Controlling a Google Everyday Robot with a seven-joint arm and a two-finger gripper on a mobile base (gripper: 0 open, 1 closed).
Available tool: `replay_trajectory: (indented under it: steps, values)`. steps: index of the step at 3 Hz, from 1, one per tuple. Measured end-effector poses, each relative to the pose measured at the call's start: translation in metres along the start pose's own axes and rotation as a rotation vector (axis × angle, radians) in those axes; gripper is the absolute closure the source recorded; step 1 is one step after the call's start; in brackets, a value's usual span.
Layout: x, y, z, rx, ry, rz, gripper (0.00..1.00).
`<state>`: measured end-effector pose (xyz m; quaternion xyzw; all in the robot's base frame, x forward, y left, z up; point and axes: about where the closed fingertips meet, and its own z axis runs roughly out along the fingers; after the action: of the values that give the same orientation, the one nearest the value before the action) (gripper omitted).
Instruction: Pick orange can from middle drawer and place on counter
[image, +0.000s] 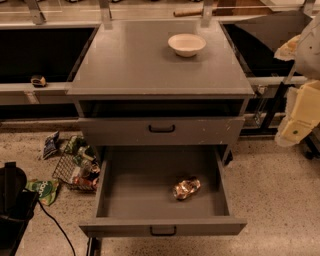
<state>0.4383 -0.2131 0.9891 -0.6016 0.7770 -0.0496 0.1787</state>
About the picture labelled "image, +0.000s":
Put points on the crushed orange can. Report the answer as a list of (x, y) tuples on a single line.
[(186, 188)]

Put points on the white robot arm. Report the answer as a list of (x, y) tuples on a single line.
[(302, 112)]

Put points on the grey drawer cabinet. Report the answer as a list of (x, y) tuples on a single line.
[(131, 72)]

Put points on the open grey middle drawer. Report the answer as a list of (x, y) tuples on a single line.
[(135, 198)]

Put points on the closed grey upper drawer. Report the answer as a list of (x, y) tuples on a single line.
[(161, 131)]

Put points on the white bowl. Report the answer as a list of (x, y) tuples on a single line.
[(186, 45)]

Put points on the blue snack bag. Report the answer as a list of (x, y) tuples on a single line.
[(50, 146)]

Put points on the wooden stick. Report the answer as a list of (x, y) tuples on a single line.
[(185, 13)]

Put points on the green snack bag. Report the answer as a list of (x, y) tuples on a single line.
[(47, 190)]

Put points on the yellow tape measure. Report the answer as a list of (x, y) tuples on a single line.
[(38, 81)]

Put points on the black tray stand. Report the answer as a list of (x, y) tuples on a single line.
[(274, 31)]

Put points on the wire basket with items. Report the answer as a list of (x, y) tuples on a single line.
[(78, 168)]

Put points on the black device with cable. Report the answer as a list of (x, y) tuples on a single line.
[(17, 205)]

